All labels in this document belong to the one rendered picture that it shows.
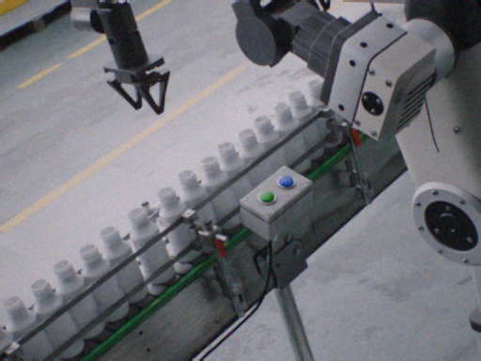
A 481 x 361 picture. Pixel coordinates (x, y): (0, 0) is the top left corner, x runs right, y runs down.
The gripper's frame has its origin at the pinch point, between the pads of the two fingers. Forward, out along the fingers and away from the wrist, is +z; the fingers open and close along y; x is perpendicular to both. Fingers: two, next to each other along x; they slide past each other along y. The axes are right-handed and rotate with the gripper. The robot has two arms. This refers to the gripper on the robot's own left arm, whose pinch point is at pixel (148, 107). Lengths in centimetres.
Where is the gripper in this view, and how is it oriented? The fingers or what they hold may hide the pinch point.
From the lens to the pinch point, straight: 165.5
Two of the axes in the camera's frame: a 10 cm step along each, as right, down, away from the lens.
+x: 6.8, -5.1, 5.2
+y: 6.8, 1.9, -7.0
